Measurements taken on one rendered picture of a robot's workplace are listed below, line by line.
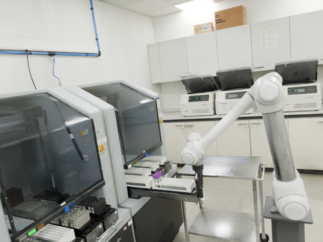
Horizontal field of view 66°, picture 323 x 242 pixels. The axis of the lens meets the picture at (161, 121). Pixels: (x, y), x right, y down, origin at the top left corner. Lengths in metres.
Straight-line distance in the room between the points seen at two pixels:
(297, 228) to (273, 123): 0.70
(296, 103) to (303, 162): 0.83
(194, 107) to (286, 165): 2.77
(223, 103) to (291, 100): 0.91
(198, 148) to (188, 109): 2.66
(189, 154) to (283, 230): 0.76
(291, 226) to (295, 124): 2.29
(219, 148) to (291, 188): 2.71
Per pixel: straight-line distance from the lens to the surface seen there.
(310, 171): 4.15
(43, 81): 2.82
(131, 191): 1.95
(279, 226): 1.79
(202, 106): 4.00
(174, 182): 1.80
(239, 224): 2.40
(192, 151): 1.44
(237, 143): 4.00
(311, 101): 3.84
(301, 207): 1.47
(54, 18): 3.11
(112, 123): 1.76
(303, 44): 4.08
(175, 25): 4.82
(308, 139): 3.94
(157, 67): 4.56
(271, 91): 1.29
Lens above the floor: 1.60
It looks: 10 degrees down
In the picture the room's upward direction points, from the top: 7 degrees counter-clockwise
